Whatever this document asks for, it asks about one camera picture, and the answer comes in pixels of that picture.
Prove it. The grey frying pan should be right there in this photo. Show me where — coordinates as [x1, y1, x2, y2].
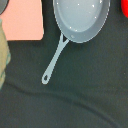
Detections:
[41, 0, 110, 85]

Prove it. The red tomato-shaped sausage toy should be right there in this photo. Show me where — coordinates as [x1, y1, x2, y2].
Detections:
[121, 0, 128, 18]

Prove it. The pink stove board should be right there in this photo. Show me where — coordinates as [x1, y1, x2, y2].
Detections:
[0, 0, 44, 41]

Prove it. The woven beige placemat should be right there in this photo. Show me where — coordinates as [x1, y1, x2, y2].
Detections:
[0, 19, 11, 89]

